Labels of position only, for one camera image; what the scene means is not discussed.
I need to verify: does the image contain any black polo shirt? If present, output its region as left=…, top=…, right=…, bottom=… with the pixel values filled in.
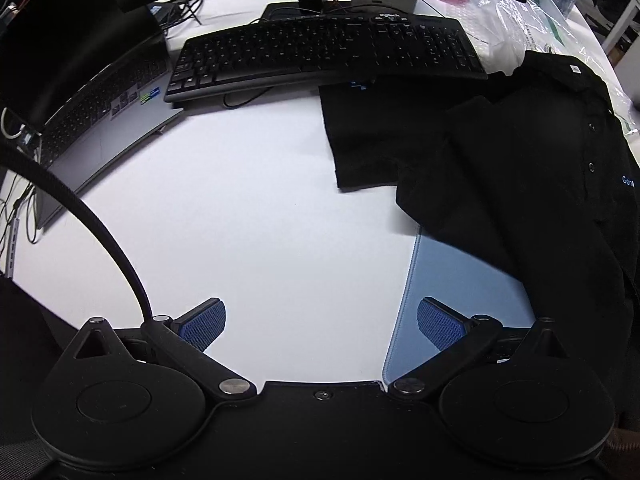
left=320, top=52, right=639, bottom=430

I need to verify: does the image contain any blue desk mat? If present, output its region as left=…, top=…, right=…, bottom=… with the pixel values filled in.
left=382, top=233, right=535, bottom=386

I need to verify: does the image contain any silver laptop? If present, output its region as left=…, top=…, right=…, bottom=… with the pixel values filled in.
left=19, top=39, right=186, bottom=231

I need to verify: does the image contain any black keyboard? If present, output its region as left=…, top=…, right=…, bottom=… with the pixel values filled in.
left=165, top=12, right=487, bottom=103

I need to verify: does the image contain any clear plastic bag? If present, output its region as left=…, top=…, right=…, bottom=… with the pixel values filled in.
left=420, top=0, right=639, bottom=140

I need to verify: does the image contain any black braided cable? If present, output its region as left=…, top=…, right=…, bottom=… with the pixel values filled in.
left=0, top=136, right=154, bottom=322

